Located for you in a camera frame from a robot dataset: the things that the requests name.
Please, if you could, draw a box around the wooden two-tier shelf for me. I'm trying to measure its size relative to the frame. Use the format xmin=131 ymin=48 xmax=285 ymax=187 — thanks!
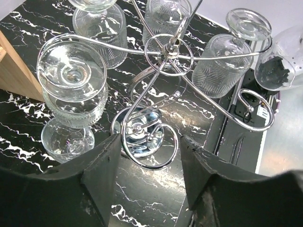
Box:
xmin=0 ymin=33 xmax=44 ymax=101

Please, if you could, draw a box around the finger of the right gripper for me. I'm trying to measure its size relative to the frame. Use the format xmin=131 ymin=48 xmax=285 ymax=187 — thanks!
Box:
xmin=257 ymin=56 xmax=291 ymax=89

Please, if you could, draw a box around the chrome wine glass rack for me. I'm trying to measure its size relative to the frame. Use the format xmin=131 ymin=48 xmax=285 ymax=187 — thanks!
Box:
xmin=39 ymin=0 xmax=275 ymax=171

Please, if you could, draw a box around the clear stemmed wine glass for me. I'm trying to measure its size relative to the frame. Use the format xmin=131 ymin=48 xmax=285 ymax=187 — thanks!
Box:
xmin=254 ymin=25 xmax=303 ymax=91
xmin=41 ymin=118 xmax=95 ymax=164

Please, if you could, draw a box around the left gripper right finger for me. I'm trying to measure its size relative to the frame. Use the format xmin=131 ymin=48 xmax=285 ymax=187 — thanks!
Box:
xmin=180 ymin=135 xmax=303 ymax=227

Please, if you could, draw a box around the ribbed goblet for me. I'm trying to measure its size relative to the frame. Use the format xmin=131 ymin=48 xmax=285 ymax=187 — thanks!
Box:
xmin=68 ymin=0 xmax=128 ymax=70
xmin=36 ymin=41 xmax=108 ymax=129
xmin=144 ymin=0 xmax=192 ymax=35
xmin=192 ymin=8 xmax=272 ymax=98

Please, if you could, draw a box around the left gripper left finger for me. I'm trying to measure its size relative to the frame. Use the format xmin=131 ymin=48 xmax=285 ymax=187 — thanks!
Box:
xmin=0 ymin=134 xmax=121 ymax=227

